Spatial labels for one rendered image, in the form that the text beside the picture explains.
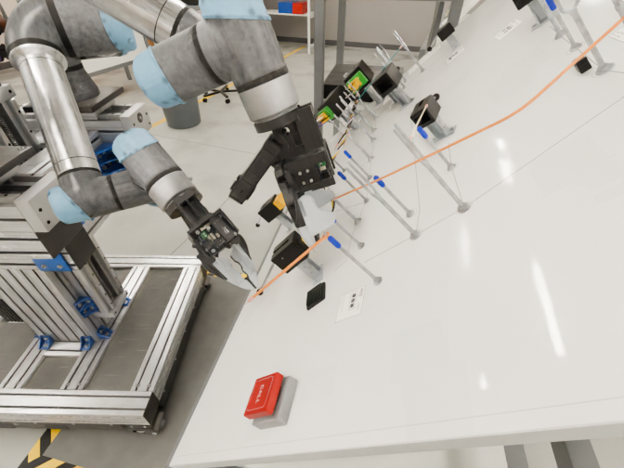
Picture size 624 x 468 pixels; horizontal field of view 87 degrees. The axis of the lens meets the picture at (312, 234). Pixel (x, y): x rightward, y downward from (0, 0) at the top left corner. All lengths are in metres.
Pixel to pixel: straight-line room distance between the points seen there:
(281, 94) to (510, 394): 0.39
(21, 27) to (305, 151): 0.65
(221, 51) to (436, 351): 0.41
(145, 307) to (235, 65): 1.52
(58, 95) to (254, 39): 0.50
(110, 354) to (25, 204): 0.94
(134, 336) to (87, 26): 1.25
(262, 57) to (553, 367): 0.42
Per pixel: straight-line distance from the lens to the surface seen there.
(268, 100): 0.45
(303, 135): 0.48
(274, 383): 0.46
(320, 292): 0.54
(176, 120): 4.19
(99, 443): 1.82
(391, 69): 0.96
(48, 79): 0.88
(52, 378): 1.81
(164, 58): 0.50
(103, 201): 0.75
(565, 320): 0.31
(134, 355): 1.69
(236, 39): 0.46
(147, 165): 0.65
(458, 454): 0.81
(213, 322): 1.92
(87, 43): 0.95
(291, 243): 0.55
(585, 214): 0.37
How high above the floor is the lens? 1.53
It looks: 41 degrees down
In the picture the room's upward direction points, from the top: straight up
